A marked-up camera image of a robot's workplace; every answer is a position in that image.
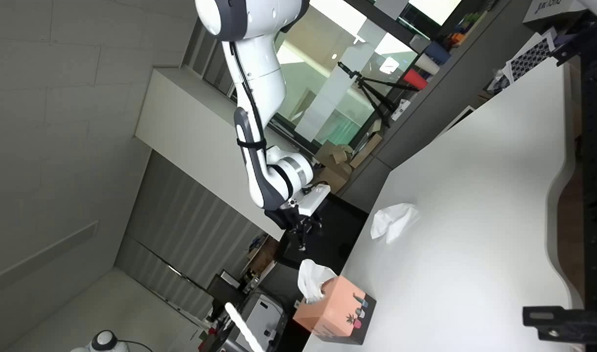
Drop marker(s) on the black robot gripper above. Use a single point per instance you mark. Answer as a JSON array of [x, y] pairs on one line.
[[292, 220]]

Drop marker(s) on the white tissue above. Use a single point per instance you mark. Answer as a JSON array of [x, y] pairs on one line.
[[311, 277], [389, 222]]

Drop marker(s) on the pink tissue box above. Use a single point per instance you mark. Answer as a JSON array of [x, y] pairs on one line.
[[342, 316]]

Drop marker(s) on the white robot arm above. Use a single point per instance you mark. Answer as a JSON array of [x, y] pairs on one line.
[[278, 183]]

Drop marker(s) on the black office chair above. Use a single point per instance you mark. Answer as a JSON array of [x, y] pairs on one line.
[[329, 245]]

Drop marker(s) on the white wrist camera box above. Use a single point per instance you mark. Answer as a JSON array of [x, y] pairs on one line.
[[309, 200]]

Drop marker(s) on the black camera tripod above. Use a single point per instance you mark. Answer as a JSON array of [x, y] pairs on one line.
[[368, 87]]

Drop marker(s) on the black clamp bracket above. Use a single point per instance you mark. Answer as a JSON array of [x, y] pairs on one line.
[[562, 325]]

